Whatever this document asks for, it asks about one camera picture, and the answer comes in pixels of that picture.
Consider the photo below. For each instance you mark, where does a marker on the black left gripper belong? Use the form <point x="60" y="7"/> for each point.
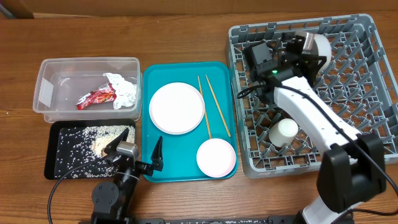
<point x="156" y="159"/>

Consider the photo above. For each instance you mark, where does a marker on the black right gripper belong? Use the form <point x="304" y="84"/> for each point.
<point x="308" y="63"/>

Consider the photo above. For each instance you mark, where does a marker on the grey bowl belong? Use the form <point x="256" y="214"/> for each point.
<point x="324" y="49"/>

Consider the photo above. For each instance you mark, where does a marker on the large pink plate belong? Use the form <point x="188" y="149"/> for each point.
<point x="176" y="108"/>

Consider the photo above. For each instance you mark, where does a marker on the white tissue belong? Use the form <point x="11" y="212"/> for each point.
<point x="125" y="91"/>

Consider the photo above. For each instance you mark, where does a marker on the white rice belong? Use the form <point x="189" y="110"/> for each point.
<point x="81" y="145"/>

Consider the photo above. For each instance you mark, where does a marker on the red snack wrapper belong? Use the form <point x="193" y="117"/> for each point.
<point x="105" y="93"/>

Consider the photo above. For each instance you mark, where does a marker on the white cup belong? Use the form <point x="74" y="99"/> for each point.
<point x="283" y="133"/>

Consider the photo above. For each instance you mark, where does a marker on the wooden chopstick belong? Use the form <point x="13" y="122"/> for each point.
<point x="218" y="106"/>
<point x="204" y="107"/>

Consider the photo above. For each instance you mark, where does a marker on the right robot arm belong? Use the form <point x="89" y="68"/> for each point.
<point x="352" y="169"/>

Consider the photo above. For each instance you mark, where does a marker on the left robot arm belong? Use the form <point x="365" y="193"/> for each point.
<point x="112" y="199"/>

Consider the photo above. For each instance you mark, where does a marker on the grey dishwasher rack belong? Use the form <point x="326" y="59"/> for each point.
<point x="358" y="85"/>

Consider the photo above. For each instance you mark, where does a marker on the black tray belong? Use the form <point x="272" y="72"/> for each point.
<point x="57" y="126"/>

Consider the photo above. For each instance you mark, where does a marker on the teal serving tray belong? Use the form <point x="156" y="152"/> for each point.
<point x="180" y="151"/>

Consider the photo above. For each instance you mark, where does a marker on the clear plastic bin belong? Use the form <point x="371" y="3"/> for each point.
<point x="61" y="82"/>

